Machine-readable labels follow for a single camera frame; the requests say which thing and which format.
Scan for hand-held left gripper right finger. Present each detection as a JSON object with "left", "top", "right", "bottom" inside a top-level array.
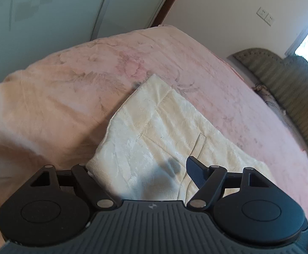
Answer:
[{"left": 186, "top": 156, "right": 267, "bottom": 213}]

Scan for grey patterned pillow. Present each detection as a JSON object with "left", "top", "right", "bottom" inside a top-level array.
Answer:
[{"left": 253, "top": 84, "right": 287, "bottom": 116}]

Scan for green striped padded headboard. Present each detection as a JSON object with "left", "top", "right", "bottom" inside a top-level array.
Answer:
[{"left": 227, "top": 48, "right": 308, "bottom": 170}]

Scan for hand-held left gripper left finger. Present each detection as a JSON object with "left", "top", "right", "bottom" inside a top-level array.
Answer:
[{"left": 29, "top": 163, "right": 118, "bottom": 210}]

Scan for glass wardrobe with flower decals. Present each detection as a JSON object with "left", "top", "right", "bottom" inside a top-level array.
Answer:
[{"left": 0, "top": 0, "right": 181, "bottom": 96}]

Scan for pink blanket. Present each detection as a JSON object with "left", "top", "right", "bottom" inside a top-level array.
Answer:
[{"left": 0, "top": 24, "right": 308, "bottom": 254}]

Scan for brown wooden wardrobe frame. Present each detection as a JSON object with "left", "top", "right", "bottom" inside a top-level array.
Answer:
[{"left": 148, "top": 0, "right": 189, "bottom": 29}]

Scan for white fleece pants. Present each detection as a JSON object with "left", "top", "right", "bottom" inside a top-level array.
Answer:
[{"left": 86, "top": 74, "right": 279, "bottom": 206}]

